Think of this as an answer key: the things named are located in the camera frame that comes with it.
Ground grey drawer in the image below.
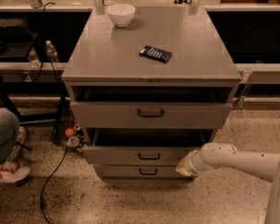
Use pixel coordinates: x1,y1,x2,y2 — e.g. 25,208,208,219
82,129,213,166
94,165,193,179
71,102,231,129

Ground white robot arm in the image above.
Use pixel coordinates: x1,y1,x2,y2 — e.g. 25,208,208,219
175,143,280,224

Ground grey bottom drawer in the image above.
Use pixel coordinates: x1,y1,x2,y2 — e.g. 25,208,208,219
94,165,193,179

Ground grey drawer cabinet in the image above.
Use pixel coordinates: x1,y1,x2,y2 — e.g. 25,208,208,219
61,5,243,149

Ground grey top drawer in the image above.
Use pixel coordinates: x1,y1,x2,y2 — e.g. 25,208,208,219
71,102,231,129

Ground dark blue snack packet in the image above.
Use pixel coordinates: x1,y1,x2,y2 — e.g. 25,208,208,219
139,46,172,63

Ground bin of small objects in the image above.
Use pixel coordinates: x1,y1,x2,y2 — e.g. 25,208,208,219
50,100,87,153

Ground white bowl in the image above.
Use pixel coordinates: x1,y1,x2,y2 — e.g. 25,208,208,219
106,4,135,27

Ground white orange sneaker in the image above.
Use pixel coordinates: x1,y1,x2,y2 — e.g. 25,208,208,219
0,127,31,183

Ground clear plastic water bottle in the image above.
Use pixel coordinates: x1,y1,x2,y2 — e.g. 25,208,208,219
46,40,60,63

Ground person's leg in jeans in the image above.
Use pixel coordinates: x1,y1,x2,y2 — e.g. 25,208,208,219
0,108,20,164

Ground black power cable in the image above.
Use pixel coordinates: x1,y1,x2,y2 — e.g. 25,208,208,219
39,147,69,224

